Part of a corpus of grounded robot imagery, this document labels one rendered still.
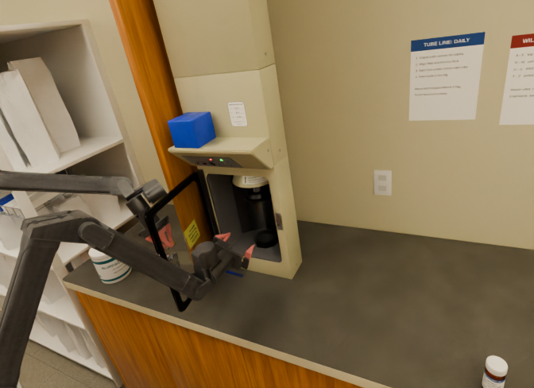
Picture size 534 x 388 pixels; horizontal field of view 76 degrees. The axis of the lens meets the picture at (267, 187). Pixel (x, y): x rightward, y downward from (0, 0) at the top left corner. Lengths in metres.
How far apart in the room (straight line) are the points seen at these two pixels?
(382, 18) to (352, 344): 1.05
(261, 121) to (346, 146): 0.51
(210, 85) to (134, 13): 0.30
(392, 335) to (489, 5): 1.02
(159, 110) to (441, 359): 1.12
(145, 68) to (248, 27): 0.37
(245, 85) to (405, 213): 0.88
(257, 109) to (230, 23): 0.24
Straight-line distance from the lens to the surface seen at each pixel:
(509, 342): 1.23
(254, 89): 1.03
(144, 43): 1.21
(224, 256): 1.10
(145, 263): 0.91
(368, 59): 1.35
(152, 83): 1.20
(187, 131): 1.08
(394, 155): 1.43
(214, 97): 1.12
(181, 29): 1.14
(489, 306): 1.31
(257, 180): 1.19
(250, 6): 1.02
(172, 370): 1.76
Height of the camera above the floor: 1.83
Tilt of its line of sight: 26 degrees down
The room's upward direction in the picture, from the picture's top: 10 degrees counter-clockwise
